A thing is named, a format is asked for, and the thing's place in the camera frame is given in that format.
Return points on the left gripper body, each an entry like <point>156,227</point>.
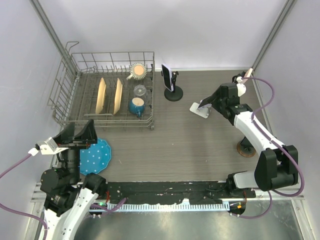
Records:
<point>72,159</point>

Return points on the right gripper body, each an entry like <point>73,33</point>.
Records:
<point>220,105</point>

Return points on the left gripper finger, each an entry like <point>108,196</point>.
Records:
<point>66,136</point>
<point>88,134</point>

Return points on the lavender case phone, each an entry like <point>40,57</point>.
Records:
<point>205,103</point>

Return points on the wooden base phone stand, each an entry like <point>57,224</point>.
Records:
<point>245,148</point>

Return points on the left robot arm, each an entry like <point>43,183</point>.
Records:
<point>67,199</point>

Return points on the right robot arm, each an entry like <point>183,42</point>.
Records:
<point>276,165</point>

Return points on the white folding phone stand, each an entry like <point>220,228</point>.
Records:
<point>203,111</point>

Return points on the black gooseneck phone stand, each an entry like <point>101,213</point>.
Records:
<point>240,78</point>

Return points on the pink phone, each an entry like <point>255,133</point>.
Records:
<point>248,73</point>

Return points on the black round-base phone stand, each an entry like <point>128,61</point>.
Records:
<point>177,92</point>

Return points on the phone in white case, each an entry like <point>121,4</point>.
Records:
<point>167,77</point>

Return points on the blue polka dot plate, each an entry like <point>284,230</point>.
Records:
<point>96,158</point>

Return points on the left yellow plate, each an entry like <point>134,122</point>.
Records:
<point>101,96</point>

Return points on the yellow plate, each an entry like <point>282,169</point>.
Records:
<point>101,96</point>
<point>118,96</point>

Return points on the blue ceramic mug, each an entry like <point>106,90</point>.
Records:
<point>136,106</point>

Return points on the right yellow plate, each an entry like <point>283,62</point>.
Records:
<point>118,96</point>

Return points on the clear glass cup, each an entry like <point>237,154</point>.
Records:
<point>140,91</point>

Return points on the cream ribbed mug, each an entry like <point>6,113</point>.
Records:
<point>137,71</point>

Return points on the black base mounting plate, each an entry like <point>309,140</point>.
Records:
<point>174,192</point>

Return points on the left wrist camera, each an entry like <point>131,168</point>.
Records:
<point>49,147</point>

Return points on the grey wire dish rack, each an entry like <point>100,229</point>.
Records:
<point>73,96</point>

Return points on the white slotted cable duct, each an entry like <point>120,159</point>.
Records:
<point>183,207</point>

